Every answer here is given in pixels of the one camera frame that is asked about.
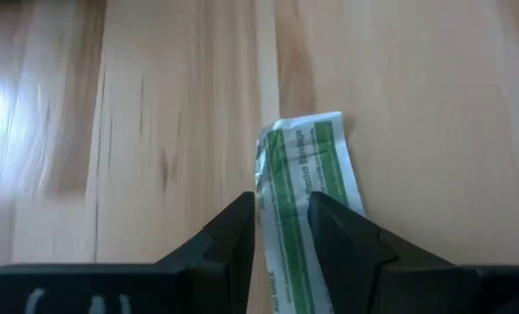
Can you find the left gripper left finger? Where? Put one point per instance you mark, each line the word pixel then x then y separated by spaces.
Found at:
pixel 224 261

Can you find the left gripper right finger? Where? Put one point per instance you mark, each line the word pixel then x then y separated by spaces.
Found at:
pixel 355 270

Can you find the green striped bandage wrapper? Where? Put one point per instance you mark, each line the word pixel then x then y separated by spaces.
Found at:
pixel 302 165

